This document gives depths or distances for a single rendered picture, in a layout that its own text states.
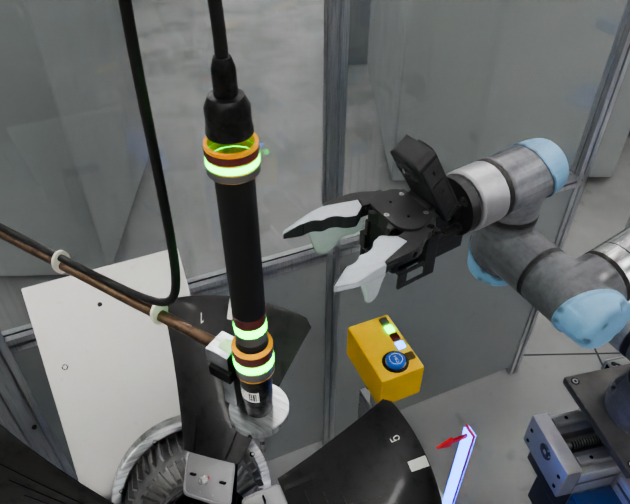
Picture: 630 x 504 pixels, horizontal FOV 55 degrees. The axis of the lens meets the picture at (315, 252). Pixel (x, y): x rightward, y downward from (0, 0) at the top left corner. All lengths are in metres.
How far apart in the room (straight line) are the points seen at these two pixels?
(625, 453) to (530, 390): 1.40
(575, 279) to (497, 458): 1.76
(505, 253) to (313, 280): 0.95
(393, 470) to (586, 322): 0.41
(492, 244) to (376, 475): 0.41
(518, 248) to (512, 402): 1.87
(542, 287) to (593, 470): 0.64
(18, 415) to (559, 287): 1.18
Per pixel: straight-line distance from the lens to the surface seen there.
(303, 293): 1.69
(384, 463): 1.00
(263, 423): 0.71
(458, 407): 2.55
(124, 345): 1.10
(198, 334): 0.69
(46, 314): 1.10
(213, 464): 0.92
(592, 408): 1.35
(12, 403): 1.50
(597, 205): 3.77
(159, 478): 1.03
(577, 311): 0.74
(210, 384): 0.90
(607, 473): 1.38
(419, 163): 0.59
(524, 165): 0.75
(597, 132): 1.98
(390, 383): 1.25
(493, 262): 0.81
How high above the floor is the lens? 2.06
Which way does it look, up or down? 42 degrees down
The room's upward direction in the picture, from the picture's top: straight up
